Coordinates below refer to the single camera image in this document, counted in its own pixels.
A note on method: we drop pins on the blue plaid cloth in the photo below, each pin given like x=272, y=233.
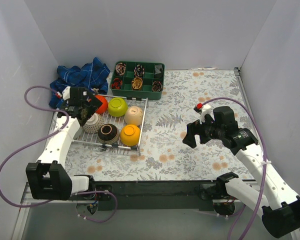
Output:
x=91, y=76

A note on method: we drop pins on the lime green bowl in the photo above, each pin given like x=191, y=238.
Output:
x=117, y=107

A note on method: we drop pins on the yellow bowl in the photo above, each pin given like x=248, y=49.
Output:
x=130, y=135

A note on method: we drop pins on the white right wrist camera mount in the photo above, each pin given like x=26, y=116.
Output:
x=202, y=109

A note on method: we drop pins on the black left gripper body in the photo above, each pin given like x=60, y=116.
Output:
x=86, y=111

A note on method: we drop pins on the green compartment organizer box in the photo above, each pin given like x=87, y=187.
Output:
x=146, y=92

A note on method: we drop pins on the aluminium frame rail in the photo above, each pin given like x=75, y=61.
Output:
x=237, y=73

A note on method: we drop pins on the dark brown patterned bowl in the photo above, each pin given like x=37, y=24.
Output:
x=108, y=134

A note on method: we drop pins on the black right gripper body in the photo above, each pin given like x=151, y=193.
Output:
x=198, y=130

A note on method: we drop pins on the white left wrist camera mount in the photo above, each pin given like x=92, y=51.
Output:
x=65, y=94

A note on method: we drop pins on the red-orange bowl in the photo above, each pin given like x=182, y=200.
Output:
x=104, y=105

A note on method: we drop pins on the white patterned bowl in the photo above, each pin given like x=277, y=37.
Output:
x=94, y=124

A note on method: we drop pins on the dark multicolour rolled tie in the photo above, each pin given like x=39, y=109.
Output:
x=139, y=70

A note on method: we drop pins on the metal wire dish rack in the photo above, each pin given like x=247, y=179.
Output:
x=92, y=138

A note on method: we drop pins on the black folded item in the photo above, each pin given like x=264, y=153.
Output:
x=158, y=71

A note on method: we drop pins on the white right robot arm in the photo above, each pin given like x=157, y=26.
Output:
x=276, y=202

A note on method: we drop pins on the red black rolled tie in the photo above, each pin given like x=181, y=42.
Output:
x=117, y=83

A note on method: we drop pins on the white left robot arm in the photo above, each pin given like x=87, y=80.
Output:
x=47, y=177

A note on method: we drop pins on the cream beige bowl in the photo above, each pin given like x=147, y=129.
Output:
x=133, y=116

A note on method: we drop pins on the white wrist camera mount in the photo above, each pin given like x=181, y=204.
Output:
x=65, y=94
x=202, y=109

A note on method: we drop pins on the pink black rolled tie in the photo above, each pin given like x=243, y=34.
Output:
x=120, y=68

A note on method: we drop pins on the yellow rolled tie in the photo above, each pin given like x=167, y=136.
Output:
x=137, y=84

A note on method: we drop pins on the brown black rolled tie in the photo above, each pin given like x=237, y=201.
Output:
x=157, y=86

